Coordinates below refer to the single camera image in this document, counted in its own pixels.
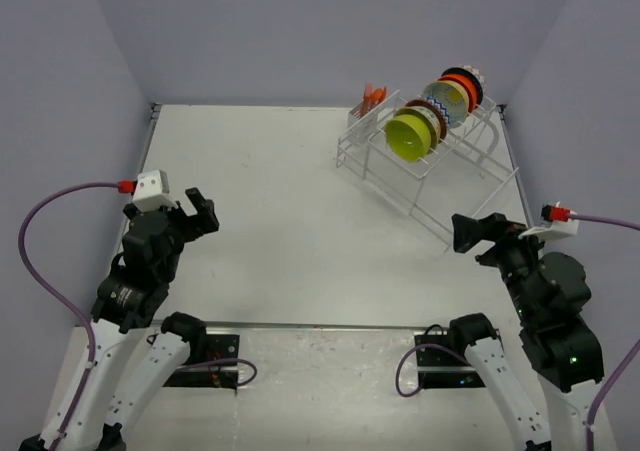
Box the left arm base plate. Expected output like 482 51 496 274
164 334 240 390

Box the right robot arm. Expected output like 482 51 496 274
446 213 604 450

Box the black bowl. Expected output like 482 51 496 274
441 66 484 105

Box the white wire dish rack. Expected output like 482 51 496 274
336 91 525 247

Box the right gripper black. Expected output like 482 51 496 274
451 209 557 319

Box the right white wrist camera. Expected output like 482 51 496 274
518 202 579 242

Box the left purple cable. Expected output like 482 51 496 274
18 180 139 445

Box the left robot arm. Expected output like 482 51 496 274
18 180 219 450

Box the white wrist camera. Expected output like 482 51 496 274
132 170 177 212
518 202 579 242

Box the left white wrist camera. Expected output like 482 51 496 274
132 170 177 212

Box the orange plastic spoon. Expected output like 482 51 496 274
368 87 387 111

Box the orange plastic fork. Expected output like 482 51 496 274
360 83 373 118

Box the white cutlery holder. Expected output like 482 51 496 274
347 101 378 143

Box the lime green bowl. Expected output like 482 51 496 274
384 113 436 162

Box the blue yellow sun bowl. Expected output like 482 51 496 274
421 81 469 128

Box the white red lattice bowl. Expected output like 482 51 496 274
461 64 485 91

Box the white floral pattern bowl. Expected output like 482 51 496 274
396 106 441 149

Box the red patterned glass bowl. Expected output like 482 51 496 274
406 98 449 141

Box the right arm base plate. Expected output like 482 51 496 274
415 348 485 390

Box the orange bowl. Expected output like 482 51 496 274
439 73 478 112

